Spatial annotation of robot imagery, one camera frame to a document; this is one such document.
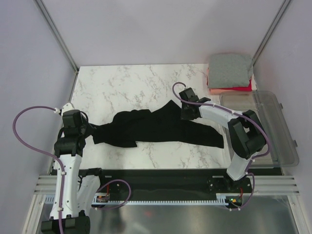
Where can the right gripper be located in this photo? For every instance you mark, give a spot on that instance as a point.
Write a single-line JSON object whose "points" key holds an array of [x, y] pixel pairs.
{"points": [[184, 116]]}

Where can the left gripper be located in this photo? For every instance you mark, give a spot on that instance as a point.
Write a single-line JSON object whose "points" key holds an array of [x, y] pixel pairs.
{"points": [[84, 120]]}

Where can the black t-shirt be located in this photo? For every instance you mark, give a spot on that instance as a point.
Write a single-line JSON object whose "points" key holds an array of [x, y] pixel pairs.
{"points": [[163, 125]]}

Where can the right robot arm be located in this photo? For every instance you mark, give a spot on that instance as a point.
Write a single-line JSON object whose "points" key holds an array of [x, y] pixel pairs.
{"points": [[246, 132]]}

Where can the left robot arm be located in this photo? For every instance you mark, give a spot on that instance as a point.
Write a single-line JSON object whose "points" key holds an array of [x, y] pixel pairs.
{"points": [[75, 188]]}

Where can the folded peach t-shirt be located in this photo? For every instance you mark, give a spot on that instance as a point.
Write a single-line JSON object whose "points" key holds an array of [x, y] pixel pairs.
{"points": [[214, 90]]}

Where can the folded grey t-shirt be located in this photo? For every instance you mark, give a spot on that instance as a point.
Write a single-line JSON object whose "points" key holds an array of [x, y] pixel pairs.
{"points": [[231, 61]]}

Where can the folded red t-shirt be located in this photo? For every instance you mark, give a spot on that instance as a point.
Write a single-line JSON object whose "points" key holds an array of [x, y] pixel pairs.
{"points": [[249, 88]]}

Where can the clear plastic bin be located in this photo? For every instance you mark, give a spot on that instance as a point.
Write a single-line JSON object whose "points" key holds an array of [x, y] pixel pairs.
{"points": [[269, 111]]}

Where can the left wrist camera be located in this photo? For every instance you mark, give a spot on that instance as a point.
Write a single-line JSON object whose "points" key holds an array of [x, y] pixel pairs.
{"points": [[67, 107]]}

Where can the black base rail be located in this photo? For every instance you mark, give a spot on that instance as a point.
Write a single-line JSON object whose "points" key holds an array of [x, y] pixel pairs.
{"points": [[175, 184]]}

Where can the white slotted cable duct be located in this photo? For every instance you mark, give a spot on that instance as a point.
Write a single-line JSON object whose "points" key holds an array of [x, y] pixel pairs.
{"points": [[218, 200]]}

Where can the left aluminium frame post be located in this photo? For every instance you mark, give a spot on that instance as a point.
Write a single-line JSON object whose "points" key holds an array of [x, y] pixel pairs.
{"points": [[57, 35]]}

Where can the aluminium frame post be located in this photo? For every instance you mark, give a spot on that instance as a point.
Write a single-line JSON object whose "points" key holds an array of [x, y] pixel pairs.
{"points": [[271, 30], [57, 35]]}

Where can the right aluminium frame post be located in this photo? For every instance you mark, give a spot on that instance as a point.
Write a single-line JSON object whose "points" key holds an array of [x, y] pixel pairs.
{"points": [[271, 30]]}

